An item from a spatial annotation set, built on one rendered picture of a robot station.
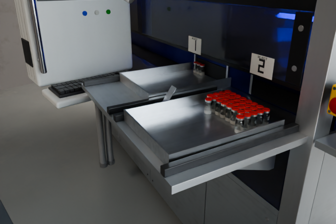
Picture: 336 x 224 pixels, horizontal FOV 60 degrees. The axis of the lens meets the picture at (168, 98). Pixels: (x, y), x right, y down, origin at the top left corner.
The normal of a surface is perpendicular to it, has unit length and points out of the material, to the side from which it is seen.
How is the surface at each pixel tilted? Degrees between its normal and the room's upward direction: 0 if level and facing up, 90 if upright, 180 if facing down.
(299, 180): 90
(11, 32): 90
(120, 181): 0
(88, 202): 0
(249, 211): 90
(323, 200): 90
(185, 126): 0
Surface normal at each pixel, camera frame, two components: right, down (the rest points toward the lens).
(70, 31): 0.62, 0.29
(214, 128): 0.00, -0.93
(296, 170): -0.87, 0.18
